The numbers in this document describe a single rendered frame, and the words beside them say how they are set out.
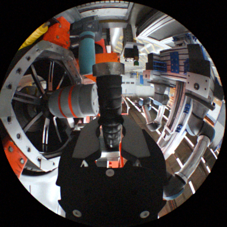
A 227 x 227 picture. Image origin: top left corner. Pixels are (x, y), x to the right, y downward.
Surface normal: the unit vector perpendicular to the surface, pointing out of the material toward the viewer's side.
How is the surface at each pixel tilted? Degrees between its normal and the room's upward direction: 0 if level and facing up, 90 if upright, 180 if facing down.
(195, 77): 90
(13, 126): 90
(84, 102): 101
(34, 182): 90
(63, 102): 109
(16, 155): 90
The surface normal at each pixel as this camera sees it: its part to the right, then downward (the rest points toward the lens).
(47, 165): 1.00, -0.04
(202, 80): -0.99, 0.09
